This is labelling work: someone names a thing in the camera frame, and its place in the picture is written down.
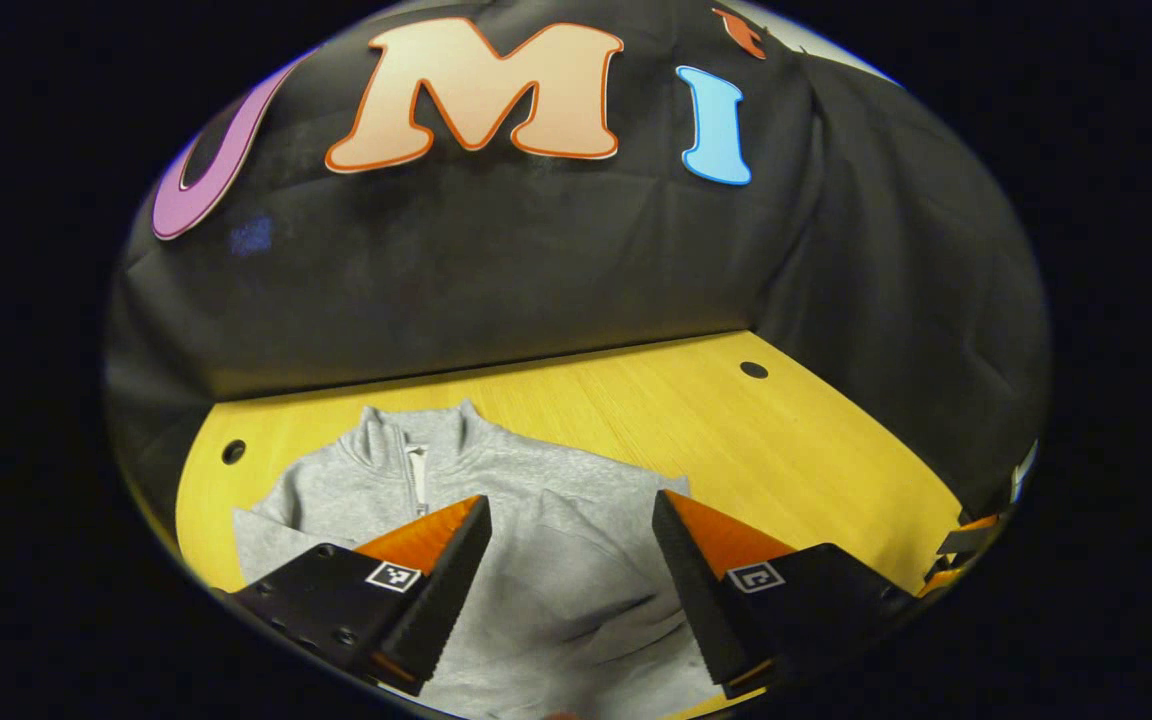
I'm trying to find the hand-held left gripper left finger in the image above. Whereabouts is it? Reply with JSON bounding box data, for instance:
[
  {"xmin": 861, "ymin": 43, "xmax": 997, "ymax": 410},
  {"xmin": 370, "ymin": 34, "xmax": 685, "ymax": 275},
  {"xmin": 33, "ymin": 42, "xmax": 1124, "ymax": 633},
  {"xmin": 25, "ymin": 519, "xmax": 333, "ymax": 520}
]
[{"xmin": 214, "ymin": 494, "xmax": 494, "ymax": 698}]

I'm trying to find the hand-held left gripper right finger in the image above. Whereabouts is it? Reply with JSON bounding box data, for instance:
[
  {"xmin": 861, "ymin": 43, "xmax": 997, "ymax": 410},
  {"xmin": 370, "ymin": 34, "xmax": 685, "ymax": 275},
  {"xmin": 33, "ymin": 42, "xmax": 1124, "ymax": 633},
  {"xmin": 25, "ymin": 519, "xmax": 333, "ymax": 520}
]
[{"xmin": 650, "ymin": 489, "xmax": 922, "ymax": 701}]

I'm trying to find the grey zip sweatshirt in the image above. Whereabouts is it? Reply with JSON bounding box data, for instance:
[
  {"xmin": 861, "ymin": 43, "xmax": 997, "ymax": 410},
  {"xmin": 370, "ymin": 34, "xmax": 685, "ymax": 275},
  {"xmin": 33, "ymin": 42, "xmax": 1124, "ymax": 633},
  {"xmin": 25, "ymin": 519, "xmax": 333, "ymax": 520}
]
[{"xmin": 232, "ymin": 400, "xmax": 727, "ymax": 720}]

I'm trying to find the black backdrop cloth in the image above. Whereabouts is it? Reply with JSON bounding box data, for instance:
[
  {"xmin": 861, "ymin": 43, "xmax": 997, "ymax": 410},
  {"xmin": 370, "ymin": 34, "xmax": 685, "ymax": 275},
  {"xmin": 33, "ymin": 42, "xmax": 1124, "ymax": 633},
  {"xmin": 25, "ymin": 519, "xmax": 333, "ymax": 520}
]
[{"xmin": 106, "ymin": 0, "xmax": 1052, "ymax": 521}]

